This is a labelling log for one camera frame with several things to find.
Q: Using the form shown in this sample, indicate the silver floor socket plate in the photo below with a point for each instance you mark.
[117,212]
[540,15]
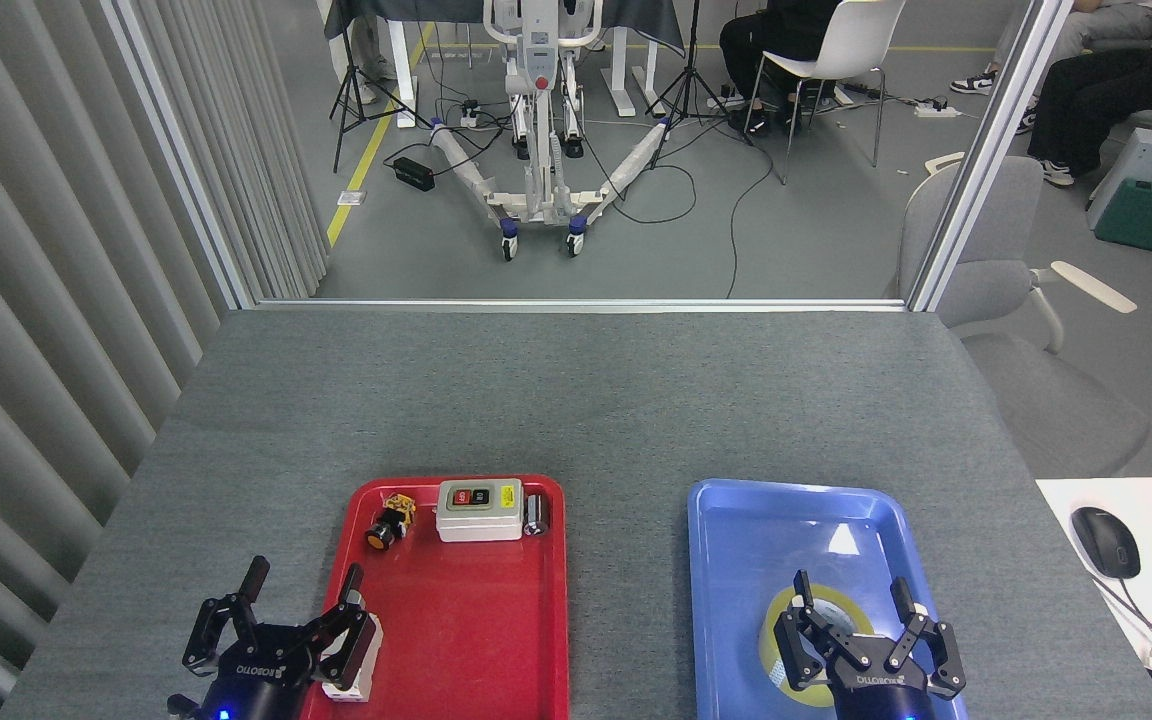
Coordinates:
[351,198]

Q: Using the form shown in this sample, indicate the black silver knob switch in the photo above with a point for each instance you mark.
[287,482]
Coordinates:
[536,515]

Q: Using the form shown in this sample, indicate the silver horizontal rail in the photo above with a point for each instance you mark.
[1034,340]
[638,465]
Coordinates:
[576,304]

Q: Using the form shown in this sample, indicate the silver post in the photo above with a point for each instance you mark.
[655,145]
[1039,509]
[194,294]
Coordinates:
[986,150]

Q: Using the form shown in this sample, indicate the black computer mouse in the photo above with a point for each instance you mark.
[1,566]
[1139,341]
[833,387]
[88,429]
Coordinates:
[1106,540]

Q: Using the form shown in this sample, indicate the red plastic tray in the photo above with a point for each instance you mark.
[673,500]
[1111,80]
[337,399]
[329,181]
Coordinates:
[466,620]

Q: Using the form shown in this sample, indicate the white stand on wheels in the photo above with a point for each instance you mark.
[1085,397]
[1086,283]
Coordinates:
[539,120]

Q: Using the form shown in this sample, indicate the white plastic chair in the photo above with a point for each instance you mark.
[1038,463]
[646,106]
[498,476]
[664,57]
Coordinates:
[851,40]

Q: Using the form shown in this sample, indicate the yellow tape roll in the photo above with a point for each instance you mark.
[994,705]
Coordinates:
[782,604]

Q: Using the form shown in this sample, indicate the white red circuit breaker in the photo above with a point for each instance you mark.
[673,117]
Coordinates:
[361,692]

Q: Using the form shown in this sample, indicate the blue plastic tray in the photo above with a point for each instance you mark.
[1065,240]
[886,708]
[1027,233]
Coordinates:
[736,560]

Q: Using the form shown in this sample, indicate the white power strip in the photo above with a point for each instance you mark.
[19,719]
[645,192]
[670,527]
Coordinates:
[936,110]

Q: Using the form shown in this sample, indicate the grey office chair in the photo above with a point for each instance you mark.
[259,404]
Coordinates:
[1026,380]

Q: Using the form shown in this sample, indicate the orange black push button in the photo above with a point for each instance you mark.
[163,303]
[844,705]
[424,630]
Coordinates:
[386,528]

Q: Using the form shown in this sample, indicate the white push button switch box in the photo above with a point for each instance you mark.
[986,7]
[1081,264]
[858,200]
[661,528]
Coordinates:
[479,515]

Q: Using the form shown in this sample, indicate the person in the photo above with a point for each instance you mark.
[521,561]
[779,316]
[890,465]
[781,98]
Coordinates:
[368,60]
[776,40]
[1076,35]
[1106,90]

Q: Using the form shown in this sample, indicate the black tripod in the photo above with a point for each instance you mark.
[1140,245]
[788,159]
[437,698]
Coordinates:
[688,80]
[351,100]

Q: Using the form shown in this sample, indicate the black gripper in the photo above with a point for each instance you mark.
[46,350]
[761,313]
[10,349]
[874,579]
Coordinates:
[876,690]
[261,675]

